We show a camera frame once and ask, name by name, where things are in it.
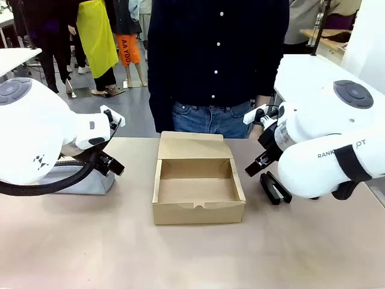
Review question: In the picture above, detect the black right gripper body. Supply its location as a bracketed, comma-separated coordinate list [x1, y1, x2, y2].
[257, 120, 285, 161]

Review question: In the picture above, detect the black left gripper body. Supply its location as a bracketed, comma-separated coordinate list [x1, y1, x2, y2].
[88, 141, 112, 173]

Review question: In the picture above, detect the black stapler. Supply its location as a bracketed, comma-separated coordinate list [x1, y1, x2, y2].
[259, 170, 293, 206]

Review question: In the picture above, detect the brown cardboard box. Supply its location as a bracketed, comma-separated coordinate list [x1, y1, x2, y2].
[152, 131, 247, 226]

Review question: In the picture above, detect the person left hand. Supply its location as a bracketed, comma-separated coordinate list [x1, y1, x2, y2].
[248, 123, 266, 140]

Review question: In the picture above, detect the gray zipper pencil pouch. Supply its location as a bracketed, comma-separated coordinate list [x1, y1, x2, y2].
[35, 158, 117, 195]

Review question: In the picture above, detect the person in dark buttoned shirt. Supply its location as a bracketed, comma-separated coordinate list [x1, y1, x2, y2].
[147, 0, 290, 140]

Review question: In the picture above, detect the mannequin with orange shorts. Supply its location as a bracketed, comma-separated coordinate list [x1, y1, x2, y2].
[113, 0, 149, 89]

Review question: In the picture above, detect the person in yellow apron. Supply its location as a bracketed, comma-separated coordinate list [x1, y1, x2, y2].
[76, 0, 120, 98]

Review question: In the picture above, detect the wooden table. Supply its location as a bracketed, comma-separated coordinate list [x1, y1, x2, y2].
[300, 28, 353, 55]

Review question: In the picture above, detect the black stand pole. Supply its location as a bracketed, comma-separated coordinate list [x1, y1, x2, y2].
[310, 0, 332, 58]

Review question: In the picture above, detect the white table with white leg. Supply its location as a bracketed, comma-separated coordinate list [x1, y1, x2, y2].
[0, 47, 43, 79]

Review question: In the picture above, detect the person in black clothes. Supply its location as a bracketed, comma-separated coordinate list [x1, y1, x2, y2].
[20, 0, 75, 95]

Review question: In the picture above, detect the person in grey purple top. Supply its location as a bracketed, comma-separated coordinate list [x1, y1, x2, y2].
[284, 0, 362, 46]

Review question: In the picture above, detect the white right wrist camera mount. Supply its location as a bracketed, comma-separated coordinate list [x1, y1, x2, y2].
[242, 104, 279, 126]

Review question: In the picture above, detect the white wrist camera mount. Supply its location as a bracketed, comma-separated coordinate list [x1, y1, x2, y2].
[242, 104, 279, 126]
[99, 105, 125, 128]

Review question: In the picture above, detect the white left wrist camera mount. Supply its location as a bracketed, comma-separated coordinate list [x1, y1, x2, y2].
[99, 105, 125, 128]

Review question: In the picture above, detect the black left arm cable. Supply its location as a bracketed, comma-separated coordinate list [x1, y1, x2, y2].
[0, 159, 105, 197]

